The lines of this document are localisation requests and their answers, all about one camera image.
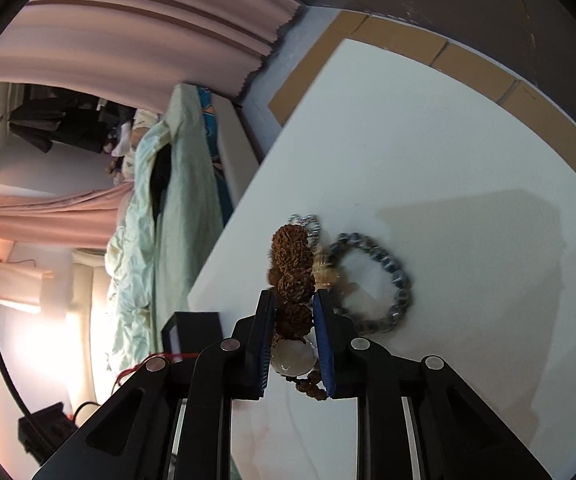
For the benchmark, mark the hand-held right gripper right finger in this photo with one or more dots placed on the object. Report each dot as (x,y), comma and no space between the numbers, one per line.
(324,342)

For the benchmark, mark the beige tassel ornament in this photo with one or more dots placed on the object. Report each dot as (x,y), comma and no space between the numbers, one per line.
(327,267)

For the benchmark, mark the pink window curtain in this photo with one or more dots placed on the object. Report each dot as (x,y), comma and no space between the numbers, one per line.
(43,210)

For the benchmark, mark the black electronic device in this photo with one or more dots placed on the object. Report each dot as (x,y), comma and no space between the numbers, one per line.
(45,430)

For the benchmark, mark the pale green quilt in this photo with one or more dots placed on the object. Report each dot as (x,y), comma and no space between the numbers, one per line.
(183,200)

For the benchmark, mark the long pink curtain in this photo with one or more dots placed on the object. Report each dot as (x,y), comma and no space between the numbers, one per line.
(168,15)

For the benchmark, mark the pile of plush toys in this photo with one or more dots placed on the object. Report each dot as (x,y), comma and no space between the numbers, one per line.
(125,145)

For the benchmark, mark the flattened cardboard sheet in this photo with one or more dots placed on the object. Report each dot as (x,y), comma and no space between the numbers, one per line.
(472,67)

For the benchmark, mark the black jewelry box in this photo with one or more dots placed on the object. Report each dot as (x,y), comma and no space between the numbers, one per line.
(193,332)

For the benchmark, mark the hanging dark clothes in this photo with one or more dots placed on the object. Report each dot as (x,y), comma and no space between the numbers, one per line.
(63,120)

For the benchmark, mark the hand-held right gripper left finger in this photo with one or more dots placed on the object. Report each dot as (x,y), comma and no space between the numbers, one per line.
(268,342)

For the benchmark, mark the black garment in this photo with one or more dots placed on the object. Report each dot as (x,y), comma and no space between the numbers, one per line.
(160,180)

